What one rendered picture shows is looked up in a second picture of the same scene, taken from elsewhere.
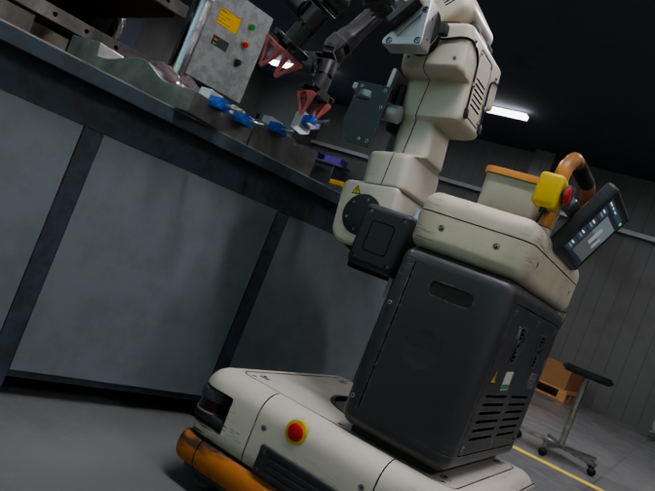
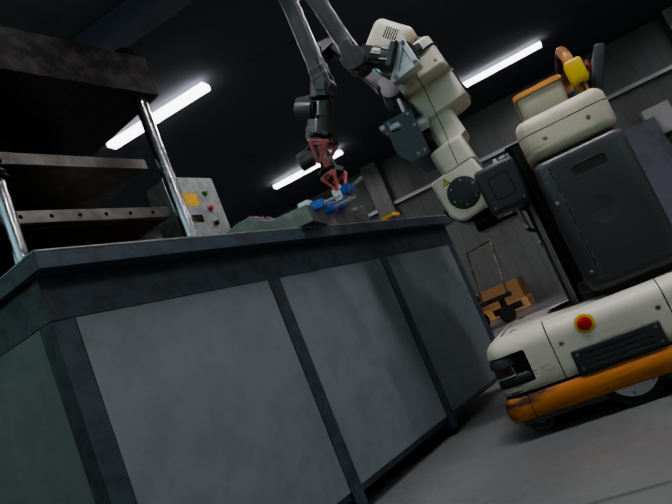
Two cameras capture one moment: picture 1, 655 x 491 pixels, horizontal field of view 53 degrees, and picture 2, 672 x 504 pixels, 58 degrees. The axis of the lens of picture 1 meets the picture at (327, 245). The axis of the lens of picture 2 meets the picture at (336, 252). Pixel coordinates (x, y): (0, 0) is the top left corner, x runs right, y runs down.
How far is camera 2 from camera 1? 0.82 m
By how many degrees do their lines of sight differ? 15
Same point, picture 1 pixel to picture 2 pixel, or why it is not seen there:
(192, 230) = (359, 306)
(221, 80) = not seen: hidden behind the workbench
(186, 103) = (307, 217)
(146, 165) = (310, 280)
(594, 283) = not seen: hidden behind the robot
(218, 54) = (202, 226)
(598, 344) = (511, 252)
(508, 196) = (544, 101)
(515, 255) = (603, 111)
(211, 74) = not seen: hidden behind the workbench
